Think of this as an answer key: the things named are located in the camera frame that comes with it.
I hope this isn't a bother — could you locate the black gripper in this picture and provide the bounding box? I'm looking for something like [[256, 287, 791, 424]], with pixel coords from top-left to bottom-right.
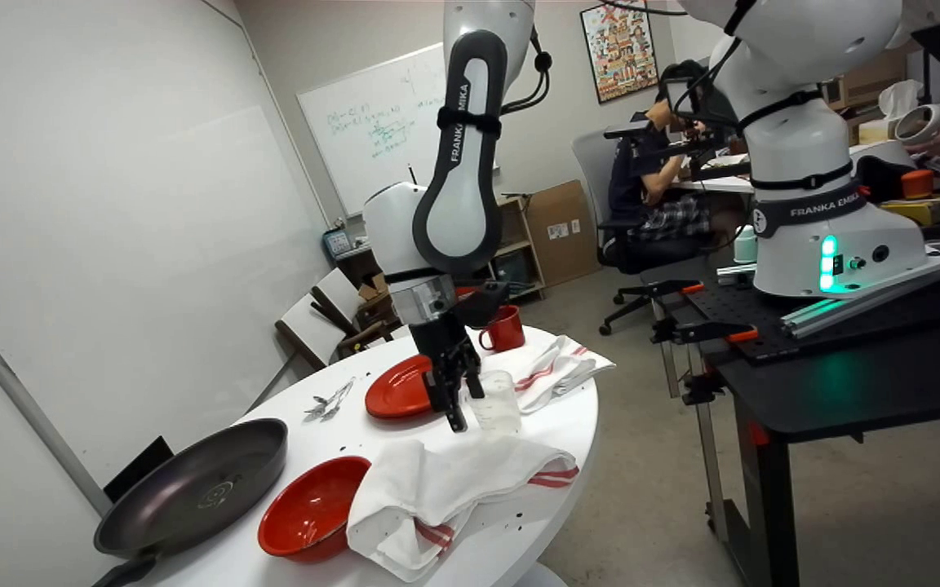
[[408, 285, 513, 436]]

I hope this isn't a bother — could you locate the red plate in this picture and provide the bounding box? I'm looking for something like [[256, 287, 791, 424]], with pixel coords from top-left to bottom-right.
[[366, 357, 431, 420]]

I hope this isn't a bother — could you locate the red mug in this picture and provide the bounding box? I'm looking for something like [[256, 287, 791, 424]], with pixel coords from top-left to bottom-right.
[[480, 306, 526, 354]]

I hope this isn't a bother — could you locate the white red-striped towel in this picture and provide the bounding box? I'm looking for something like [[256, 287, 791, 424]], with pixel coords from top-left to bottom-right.
[[513, 336, 612, 415]]

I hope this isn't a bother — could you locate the wooden shelf unit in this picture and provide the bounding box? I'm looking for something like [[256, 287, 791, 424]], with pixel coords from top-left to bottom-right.
[[462, 194, 544, 303]]

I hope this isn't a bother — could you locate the white towel near bowl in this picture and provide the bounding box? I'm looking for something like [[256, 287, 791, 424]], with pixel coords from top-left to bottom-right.
[[345, 396, 579, 585]]

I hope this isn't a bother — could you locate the metal spoon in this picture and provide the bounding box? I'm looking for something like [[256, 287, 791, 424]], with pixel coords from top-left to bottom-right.
[[304, 378, 355, 420]]

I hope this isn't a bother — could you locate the round white table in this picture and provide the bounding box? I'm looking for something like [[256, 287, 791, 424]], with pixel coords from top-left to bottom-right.
[[152, 330, 606, 587]]

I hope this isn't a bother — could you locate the cardboard box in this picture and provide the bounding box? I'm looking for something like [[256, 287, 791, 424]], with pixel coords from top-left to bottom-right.
[[526, 180, 601, 287]]

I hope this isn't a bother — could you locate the red bowl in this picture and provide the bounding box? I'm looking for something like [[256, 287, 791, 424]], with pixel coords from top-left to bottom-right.
[[258, 458, 369, 561]]

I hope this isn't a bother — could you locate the seated person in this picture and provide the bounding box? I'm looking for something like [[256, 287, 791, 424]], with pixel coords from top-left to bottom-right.
[[606, 61, 738, 254]]

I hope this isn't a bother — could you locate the whiteboard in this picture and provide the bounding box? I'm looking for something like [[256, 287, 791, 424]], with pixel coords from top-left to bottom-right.
[[299, 42, 449, 216]]

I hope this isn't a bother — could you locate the black office chair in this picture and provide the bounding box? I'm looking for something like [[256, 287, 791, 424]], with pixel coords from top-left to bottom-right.
[[573, 128, 713, 340]]

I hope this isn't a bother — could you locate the black frying pan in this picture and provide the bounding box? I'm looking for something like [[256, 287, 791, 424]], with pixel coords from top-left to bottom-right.
[[92, 417, 289, 587]]

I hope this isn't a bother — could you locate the black work table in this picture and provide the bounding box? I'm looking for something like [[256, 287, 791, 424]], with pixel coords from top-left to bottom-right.
[[649, 233, 940, 587]]

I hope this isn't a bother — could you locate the wall poster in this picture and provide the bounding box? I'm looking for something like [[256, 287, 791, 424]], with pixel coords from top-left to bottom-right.
[[579, 0, 661, 106]]

